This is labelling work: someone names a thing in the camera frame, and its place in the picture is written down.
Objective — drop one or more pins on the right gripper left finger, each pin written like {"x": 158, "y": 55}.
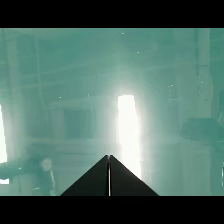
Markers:
{"x": 93, "y": 181}

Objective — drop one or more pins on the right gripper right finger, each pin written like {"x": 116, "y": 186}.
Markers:
{"x": 126, "y": 182}

